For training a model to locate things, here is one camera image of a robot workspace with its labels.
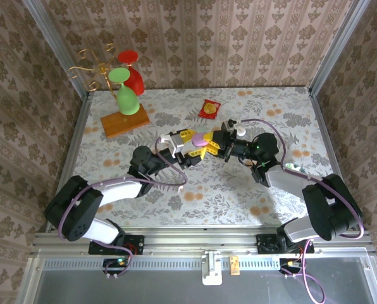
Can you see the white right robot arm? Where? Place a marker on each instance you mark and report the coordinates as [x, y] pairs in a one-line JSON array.
[[289, 183]]

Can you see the small orange tag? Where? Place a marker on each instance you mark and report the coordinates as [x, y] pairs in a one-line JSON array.
[[234, 265]]

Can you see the purple earbud case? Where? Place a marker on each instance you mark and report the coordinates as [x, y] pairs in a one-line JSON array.
[[199, 140]]

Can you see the red snack packet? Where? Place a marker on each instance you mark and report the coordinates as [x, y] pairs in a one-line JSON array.
[[209, 109]]

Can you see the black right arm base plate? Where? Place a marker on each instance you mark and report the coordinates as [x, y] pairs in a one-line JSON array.
[[264, 244]]

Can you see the red plastic wine glass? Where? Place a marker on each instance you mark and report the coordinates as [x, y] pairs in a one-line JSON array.
[[136, 80]]

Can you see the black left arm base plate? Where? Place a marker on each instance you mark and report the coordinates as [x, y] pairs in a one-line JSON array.
[[138, 244]]

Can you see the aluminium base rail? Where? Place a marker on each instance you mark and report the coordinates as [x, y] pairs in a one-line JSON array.
[[191, 240]]

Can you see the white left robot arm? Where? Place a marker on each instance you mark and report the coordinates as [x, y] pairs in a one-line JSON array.
[[122, 190]]

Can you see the wooden rack base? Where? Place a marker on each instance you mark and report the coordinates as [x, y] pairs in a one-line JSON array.
[[122, 125]]

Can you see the green plastic wine glass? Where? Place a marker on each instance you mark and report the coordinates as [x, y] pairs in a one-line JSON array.
[[127, 99]]

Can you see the perforated grey metal strip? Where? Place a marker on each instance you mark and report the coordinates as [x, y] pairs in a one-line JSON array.
[[163, 264]]

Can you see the white plastic bracket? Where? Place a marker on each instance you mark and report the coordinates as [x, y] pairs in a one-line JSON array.
[[212, 269]]

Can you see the grey metal sheet panel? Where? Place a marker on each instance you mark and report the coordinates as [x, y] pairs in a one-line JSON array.
[[160, 288]]

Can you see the aluminium table side rail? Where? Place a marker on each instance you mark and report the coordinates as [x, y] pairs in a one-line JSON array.
[[324, 133], [71, 152]]

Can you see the aluminium frame post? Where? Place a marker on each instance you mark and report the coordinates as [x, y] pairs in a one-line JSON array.
[[54, 44], [338, 47]]

